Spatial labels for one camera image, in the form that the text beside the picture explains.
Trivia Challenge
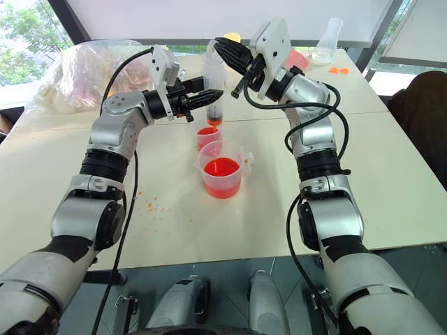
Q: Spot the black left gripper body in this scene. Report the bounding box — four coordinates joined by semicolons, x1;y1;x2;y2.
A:
166;78;195;124

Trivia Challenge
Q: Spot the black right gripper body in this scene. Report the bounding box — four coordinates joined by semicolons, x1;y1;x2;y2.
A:
230;53;267;101

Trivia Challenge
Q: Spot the silver right robot leg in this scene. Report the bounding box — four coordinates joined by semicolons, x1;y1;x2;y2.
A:
248;269;291;335

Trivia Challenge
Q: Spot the clear plastic bag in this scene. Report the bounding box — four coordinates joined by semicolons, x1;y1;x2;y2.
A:
26;38;182;114

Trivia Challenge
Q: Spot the dark brown chair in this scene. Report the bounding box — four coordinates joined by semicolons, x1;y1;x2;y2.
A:
387;70;447;192

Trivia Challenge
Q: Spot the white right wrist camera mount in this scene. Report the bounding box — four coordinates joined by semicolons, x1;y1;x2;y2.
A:
249;17;292;103

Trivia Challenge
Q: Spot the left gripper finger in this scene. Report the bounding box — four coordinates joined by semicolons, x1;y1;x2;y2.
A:
182;75;208;94
186;89;225;110

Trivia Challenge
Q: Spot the clear conical flask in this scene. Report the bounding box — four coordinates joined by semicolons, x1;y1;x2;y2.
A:
310;17;344;66

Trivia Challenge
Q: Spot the silver left robot leg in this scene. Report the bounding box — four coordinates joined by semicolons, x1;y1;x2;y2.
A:
145;274;211;331

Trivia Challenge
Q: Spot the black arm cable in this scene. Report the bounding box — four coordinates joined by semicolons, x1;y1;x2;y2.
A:
242;78;352;327
91;46;156;335

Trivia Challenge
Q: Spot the clear plastic measuring cup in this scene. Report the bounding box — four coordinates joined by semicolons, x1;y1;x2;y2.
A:
193;140;255;200

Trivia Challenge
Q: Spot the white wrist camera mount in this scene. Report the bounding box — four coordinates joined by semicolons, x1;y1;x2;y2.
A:
149;45;181;121
249;17;292;103

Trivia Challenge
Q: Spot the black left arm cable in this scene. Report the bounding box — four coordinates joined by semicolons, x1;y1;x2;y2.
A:
91;46;156;335

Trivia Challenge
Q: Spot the silver robot leg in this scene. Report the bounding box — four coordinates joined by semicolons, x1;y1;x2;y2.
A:
145;274;211;331
248;269;291;335

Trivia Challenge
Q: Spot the small pink cup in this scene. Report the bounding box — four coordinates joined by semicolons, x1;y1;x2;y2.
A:
195;126;224;152

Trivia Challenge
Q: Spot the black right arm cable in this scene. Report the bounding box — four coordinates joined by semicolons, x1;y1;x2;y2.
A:
242;78;352;327

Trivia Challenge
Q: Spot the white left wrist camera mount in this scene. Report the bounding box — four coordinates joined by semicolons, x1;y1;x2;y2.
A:
149;45;181;121

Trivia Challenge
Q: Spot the red translucent plastic cup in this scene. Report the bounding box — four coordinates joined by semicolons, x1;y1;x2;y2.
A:
284;50;310;73

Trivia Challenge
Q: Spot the clear plastic syringe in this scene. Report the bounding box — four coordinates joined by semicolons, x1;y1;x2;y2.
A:
203;38;228;128

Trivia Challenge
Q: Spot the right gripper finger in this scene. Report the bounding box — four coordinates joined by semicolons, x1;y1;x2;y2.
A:
223;52;253;76
214;36;254;61

